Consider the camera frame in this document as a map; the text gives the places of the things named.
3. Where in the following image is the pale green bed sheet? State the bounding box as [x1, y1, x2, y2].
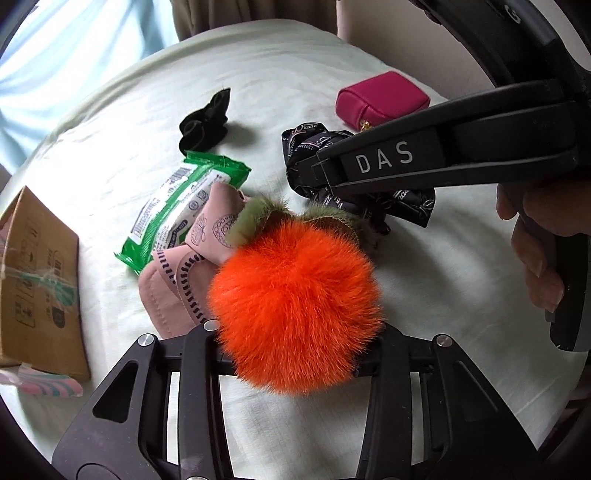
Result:
[0, 18, 583, 480]

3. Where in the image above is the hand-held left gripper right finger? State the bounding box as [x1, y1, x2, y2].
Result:
[355, 320, 542, 480]

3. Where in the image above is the black printed ribbon bow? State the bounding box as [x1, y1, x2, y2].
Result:
[281, 124, 437, 237]

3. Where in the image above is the beige curtain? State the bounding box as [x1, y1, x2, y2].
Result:
[170, 0, 343, 43]

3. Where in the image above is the black velvet scrunchie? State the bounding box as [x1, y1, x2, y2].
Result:
[178, 88, 232, 156]

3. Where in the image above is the brown cardboard box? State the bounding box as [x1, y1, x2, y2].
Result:
[0, 185, 92, 382]

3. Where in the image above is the pink stitched cloth pouch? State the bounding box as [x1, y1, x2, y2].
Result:
[139, 182, 253, 339]

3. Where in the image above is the magenta zip pouch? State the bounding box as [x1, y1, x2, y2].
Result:
[335, 71, 433, 135]

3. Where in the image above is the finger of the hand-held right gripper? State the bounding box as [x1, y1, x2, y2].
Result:
[311, 78, 576, 186]

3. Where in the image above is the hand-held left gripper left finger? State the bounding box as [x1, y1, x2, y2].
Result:
[52, 318, 242, 480]

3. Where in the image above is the orange fur pom-pom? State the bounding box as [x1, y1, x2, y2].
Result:
[208, 194, 387, 396]

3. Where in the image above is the light blue curtain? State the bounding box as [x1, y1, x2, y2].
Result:
[0, 0, 182, 172]

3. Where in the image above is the green wet wipes packet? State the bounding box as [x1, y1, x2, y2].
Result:
[114, 152, 253, 277]

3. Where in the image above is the pink green striped cloth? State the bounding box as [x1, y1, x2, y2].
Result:
[0, 362, 85, 399]

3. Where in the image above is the person's right hand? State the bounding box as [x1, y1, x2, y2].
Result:
[496, 182, 567, 315]

